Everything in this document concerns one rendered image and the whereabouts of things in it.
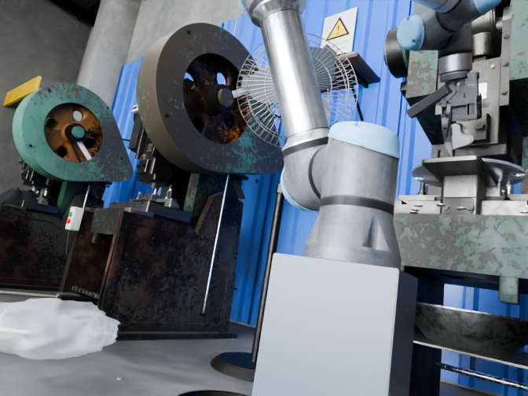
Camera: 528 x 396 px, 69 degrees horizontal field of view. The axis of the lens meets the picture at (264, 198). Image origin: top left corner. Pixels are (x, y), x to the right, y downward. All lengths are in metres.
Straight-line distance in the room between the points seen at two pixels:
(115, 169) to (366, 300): 3.44
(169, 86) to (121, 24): 4.52
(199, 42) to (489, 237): 1.71
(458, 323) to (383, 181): 0.64
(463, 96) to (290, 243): 2.10
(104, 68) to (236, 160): 4.14
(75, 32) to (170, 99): 6.11
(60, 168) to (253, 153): 1.80
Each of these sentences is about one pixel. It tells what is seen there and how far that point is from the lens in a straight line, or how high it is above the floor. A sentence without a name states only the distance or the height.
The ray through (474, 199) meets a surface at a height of 0.70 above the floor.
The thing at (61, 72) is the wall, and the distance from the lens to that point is 7.73.
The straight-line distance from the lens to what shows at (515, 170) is 1.19.
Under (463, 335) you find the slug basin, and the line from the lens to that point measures 1.18.
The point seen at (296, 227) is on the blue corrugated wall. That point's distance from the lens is 2.99.
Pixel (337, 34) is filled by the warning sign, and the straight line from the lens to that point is 3.48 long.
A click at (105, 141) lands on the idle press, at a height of 1.36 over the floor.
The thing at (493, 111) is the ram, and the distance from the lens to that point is 1.36.
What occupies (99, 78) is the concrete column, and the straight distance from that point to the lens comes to 6.09.
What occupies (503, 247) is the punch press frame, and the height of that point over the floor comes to 0.57.
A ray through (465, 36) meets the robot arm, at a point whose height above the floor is 1.04.
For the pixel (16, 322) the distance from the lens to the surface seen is 1.64.
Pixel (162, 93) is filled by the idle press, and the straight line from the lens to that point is 2.02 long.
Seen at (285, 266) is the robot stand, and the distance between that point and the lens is 0.57.
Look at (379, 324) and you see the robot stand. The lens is 0.52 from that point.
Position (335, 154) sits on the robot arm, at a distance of 0.62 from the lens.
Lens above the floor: 0.42
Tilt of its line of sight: 11 degrees up
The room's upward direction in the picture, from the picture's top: 9 degrees clockwise
